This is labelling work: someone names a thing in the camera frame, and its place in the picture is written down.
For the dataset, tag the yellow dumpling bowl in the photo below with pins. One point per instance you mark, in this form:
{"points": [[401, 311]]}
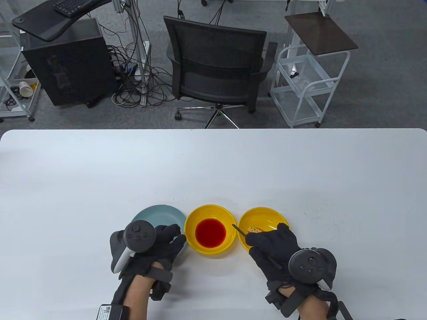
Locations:
{"points": [[260, 215]]}

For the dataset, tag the yellow sauce bowl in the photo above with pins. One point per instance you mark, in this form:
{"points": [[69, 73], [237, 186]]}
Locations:
{"points": [[200, 211]]}

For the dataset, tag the black labelled right forearm pack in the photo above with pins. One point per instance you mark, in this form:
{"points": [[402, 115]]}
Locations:
{"points": [[342, 311]]}

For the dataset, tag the grey white left hand controller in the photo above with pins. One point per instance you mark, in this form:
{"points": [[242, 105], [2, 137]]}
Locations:
{"points": [[140, 236]]}

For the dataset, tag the black labelled left forearm pack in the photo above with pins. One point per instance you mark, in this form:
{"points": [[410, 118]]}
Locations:
{"points": [[113, 312]]}

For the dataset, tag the person's left hand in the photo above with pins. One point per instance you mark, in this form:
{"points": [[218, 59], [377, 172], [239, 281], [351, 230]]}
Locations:
{"points": [[165, 245]]}

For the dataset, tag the red soy sauce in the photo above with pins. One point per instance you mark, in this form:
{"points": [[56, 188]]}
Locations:
{"points": [[210, 233]]}

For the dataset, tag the grey white right hand controller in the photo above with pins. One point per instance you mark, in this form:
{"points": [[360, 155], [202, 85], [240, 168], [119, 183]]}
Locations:
{"points": [[308, 266]]}

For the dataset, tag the black mesh office chair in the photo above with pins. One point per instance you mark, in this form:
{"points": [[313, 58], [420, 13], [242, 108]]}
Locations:
{"points": [[213, 50]]}

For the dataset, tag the pale dumpling with red sauce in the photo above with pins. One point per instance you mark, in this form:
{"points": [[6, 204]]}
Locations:
{"points": [[255, 229]]}

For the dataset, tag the person's right forearm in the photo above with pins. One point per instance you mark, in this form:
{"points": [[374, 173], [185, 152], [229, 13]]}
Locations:
{"points": [[312, 306]]}

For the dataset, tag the grey white hand controller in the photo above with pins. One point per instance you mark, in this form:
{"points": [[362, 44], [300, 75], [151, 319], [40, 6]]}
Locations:
{"points": [[140, 236], [308, 266]]}

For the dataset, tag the teal plate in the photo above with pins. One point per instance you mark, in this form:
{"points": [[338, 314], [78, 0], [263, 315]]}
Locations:
{"points": [[153, 213]]}

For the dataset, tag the black chopstick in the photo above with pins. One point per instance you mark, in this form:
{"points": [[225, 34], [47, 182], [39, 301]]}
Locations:
{"points": [[241, 231], [238, 229]]}

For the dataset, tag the black computer tower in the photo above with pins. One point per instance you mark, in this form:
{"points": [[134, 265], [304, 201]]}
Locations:
{"points": [[66, 73]]}

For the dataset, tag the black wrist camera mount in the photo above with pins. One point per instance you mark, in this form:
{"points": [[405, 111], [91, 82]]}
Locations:
{"points": [[161, 283], [287, 303]]}

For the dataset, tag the person's left forearm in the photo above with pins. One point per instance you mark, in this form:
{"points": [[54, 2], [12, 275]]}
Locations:
{"points": [[138, 296]]}

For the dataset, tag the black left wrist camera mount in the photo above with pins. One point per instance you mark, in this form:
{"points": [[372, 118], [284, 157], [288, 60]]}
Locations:
{"points": [[161, 283]]}

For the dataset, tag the white paper cup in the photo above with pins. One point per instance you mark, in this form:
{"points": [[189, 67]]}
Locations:
{"points": [[25, 88]]}

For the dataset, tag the brown side table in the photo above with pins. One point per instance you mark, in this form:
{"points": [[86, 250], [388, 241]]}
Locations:
{"points": [[320, 33]]}

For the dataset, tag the aluminium frame post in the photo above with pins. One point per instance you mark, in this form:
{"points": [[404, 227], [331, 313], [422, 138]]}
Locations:
{"points": [[138, 50]]}

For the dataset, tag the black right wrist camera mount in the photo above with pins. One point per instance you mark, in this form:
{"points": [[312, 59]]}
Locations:
{"points": [[287, 303]]}

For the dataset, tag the person's right hand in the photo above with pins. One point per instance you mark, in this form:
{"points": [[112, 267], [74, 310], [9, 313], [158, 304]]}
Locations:
{"points": [[273, 246]]}

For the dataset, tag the white power strip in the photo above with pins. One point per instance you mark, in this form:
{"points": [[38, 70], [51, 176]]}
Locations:
{"points": [[146, 50]]}

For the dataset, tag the black keyboard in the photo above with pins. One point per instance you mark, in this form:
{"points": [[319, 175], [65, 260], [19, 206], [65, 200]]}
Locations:
{"points": [[71, 6]]}

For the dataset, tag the black desk board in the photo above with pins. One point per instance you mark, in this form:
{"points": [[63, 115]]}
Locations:
{"points": [[36, 23]]}

